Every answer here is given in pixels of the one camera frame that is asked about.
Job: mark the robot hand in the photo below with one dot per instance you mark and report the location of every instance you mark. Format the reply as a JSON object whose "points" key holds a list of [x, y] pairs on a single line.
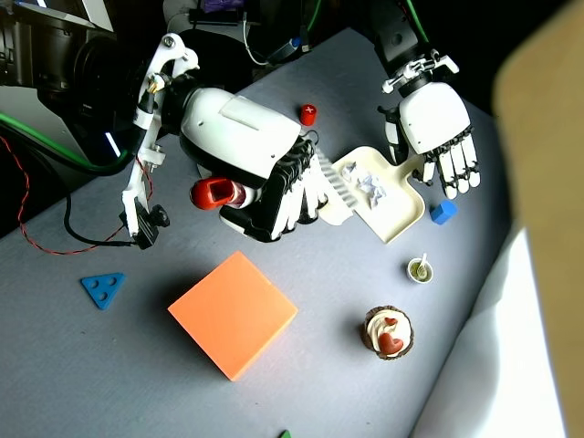
{"points": [[237, 128], [433, 118]]}

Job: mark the cream plastic dustpan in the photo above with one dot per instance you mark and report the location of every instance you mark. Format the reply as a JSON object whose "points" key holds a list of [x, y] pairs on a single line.
{"points": [[401, 207]]}

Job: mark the red cylinder with white cross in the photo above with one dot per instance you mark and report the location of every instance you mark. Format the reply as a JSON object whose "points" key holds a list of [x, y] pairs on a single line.
{"points": [[307, 116]]}

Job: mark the black chair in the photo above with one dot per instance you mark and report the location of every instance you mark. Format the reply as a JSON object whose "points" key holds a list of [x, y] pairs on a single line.
{"points": [[219, 50]]}

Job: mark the grey and blue connector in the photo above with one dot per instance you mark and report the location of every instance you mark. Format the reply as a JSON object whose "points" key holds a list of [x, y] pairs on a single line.
{"points": [[285, 49]]}

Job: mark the blue block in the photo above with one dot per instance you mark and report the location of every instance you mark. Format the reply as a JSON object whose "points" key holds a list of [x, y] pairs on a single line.
{"points": [[443, 213]]}

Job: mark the black plug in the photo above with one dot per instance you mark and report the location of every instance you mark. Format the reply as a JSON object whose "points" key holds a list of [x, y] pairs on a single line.
{"points": [[306, 38]]}

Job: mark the tan board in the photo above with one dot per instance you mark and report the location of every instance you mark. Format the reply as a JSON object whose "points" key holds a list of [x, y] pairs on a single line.
{"points": [[547, 137]]}

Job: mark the small cup with green filling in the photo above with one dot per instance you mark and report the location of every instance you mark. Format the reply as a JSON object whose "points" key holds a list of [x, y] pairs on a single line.
{"points": [[420, 271]]}

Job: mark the orange square block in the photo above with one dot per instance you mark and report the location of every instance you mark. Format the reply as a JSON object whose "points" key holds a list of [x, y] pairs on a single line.
{"points": [[232, 315]]}

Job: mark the blue triangle with three holes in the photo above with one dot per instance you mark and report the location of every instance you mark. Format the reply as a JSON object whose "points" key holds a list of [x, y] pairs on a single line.
{"points": [[103, 288]]}

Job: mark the toy cupcake with red hearts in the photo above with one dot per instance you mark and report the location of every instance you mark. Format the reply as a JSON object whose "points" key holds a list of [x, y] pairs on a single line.
{"points": [[388, 335]]}

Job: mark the grey table cloth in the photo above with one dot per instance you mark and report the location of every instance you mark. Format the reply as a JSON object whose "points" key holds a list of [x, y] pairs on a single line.
{"points": [[319, 378]]}

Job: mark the small green piece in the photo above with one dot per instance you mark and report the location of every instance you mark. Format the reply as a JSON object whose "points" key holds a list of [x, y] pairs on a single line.
{"points": [[285, 434]]}

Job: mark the white post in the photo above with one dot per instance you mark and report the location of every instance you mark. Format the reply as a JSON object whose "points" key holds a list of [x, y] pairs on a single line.
{"points": [[98, 13]]}

